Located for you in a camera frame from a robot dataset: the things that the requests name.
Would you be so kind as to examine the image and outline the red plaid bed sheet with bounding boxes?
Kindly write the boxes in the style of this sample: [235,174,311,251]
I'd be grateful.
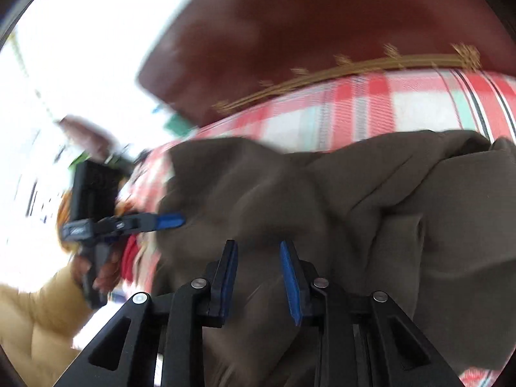
[117,66,516,387]

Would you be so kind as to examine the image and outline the brown zip hoodie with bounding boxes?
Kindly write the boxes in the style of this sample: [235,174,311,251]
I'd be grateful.
[137,129,516,387]

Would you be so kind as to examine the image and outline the person's left forearm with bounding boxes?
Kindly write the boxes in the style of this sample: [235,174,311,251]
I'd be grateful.
[0,268,99,387]

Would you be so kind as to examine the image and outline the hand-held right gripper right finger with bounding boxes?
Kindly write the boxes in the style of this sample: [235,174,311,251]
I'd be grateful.
[279,240,464,387]

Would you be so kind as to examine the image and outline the person's left hand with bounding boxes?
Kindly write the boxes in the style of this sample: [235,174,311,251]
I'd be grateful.
[70,246,125,296]

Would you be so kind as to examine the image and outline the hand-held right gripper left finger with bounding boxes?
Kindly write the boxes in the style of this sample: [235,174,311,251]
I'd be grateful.
[52,239,239,387]

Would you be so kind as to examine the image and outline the brown wooden headboard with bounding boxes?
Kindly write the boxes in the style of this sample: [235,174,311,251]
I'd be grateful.
[135,0,516,127]

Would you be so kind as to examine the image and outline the brown object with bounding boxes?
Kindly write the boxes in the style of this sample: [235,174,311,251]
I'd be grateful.
[60,115,122,163]

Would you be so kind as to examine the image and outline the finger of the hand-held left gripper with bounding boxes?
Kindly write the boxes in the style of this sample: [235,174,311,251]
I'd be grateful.
[94,212,186,246]

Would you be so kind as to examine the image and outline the orange cloth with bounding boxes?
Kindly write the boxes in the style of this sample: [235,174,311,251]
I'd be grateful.
[57,193,78,253]

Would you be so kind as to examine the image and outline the red cloth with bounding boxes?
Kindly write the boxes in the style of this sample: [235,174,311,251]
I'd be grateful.
[119,232,142,285]

